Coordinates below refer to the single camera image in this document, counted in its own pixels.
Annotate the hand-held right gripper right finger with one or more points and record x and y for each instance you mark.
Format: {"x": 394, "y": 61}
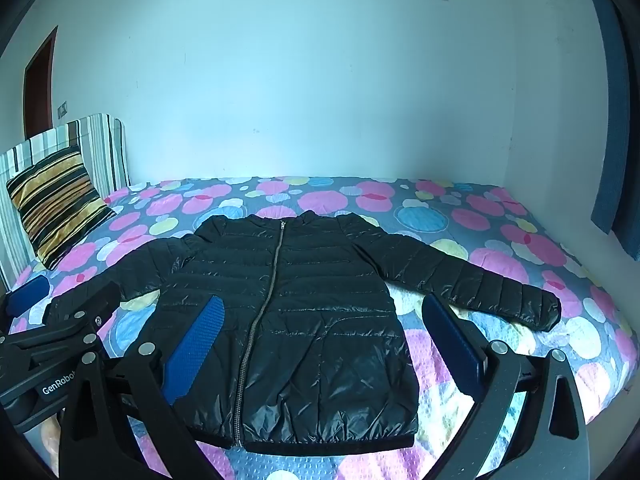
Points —
{"x": 450, "y": 345}

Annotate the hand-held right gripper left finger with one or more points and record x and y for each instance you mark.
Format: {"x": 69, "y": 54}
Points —
{"x": 200, "y": 345}

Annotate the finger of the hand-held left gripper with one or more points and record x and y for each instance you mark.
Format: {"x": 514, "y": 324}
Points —
{"x": 27, "y": 296}
{"x": 82, "y": 310}

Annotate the black puffer jacket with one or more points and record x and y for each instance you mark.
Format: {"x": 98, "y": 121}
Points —
{"x": 310, "y": 310}

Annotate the striped pillow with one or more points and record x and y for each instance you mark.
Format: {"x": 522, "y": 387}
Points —
{"x": 55, "y": 200}

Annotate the bed with dotted sheet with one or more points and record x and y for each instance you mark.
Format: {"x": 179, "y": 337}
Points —
{"x": 500, "y": 240}

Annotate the striped headboard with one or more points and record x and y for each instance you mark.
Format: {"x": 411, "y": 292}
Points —
{"x": 100, "y": 145}

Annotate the brown door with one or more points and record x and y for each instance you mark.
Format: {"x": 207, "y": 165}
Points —
{"x": 40, "y": 90}

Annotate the blue curtain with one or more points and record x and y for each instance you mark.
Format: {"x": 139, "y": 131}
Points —
{"x": 612, "y": 135}

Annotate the wall switch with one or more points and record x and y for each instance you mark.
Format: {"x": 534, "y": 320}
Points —
{"x": 62, "y": 110}

